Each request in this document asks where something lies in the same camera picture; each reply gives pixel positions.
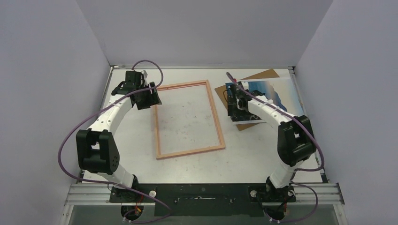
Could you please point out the aluminium front rail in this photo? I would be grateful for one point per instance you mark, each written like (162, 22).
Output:
(100, 194)

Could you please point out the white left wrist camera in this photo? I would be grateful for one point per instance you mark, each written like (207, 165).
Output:
(144, 77)

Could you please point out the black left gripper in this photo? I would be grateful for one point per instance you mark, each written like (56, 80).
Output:
(155, 100)

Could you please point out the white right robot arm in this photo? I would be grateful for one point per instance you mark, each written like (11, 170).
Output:
(295, 139)

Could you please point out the landscape photo print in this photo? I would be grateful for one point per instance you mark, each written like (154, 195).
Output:
(280, 90)

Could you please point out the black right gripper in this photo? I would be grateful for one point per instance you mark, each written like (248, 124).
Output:
(234, 111)

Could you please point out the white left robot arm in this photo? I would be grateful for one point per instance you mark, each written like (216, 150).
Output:
(97, 150)

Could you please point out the brown cardboard backing board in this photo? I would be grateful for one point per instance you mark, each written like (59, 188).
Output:
(229, 94)

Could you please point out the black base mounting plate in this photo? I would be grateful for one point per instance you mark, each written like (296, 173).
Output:
(208, 199)

